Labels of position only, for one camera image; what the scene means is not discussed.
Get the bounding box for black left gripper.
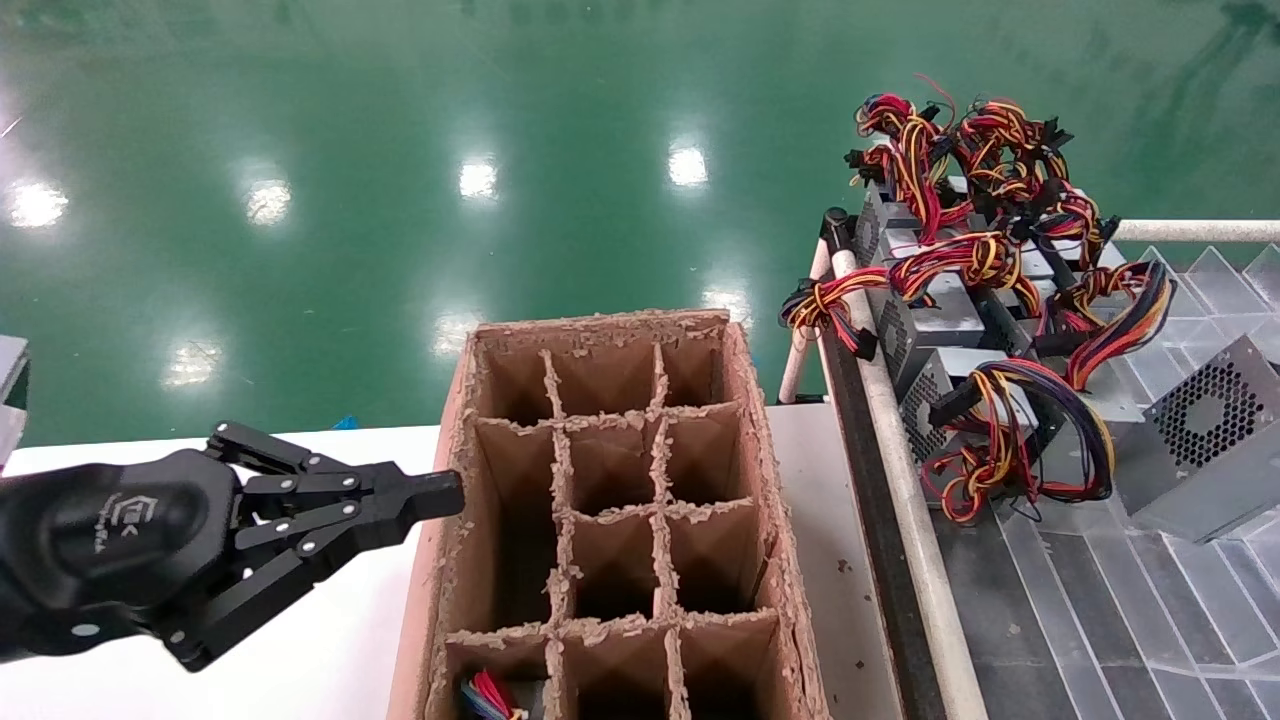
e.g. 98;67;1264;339
0;420;467;673

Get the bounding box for cardboard box with dividers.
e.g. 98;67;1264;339
388;308;831;720

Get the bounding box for short beige rack leg pipe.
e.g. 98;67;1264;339
777;240;833;406

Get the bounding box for black pipe corner joint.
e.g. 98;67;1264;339
820;207;858;257

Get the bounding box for clear plastic divider tray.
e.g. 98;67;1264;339
940;243;1280;720

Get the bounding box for grey power supply foreground right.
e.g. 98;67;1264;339
1113;333;1280;544

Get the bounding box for power supply cables in box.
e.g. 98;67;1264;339
458;668;531;720

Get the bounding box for power supply with colourful cables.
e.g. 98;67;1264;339
1000;258;1178;401
845;75;976;271
950;95;1126;281
780;232;1046;399
900;345;1116;526

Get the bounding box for long beige rack rail pipe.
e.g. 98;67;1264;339
828;248;991;720

